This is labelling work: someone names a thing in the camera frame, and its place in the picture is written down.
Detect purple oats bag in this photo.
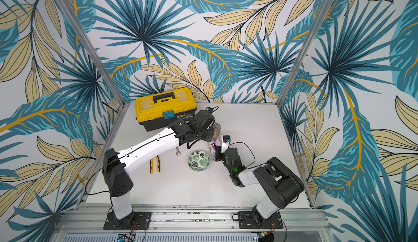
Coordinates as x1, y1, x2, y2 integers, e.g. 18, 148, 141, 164
209, 122, 223, 161

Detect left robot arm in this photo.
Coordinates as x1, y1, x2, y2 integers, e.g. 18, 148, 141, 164
102, 107, 218, 229

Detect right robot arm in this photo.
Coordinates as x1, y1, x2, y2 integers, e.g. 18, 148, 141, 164
214, 146, 304, 229

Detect green leaf pattern bowl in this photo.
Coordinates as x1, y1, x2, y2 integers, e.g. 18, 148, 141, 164
187, 150, 210, 172

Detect yellow black toolbox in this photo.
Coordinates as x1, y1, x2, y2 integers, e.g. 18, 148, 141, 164
135, 87, 197, 132

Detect yellow black pliers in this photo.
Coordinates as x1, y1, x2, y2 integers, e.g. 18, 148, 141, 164
150, 156, 161, 174

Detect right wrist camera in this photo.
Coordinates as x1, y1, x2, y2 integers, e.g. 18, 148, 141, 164
221, 135, 231, 154

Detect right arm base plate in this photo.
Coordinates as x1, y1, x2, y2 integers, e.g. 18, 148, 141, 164
233, 211, 284, 230

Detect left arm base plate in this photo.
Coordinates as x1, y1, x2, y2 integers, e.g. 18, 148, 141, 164
103, 212, 152, 231

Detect aluminium mounting rail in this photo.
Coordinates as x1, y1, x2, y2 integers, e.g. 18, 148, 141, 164
50, 203, 336, 242

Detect right aluminium frame post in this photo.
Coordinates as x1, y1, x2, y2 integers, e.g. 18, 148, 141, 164
276, 0, 333, 110

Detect aluminium frame post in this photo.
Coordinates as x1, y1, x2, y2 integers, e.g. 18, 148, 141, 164
55, 0, 126, 106
276, 0, 333, 110

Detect left aluminium frame post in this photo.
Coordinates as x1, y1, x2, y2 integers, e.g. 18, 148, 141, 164
55, 0, 126, 106

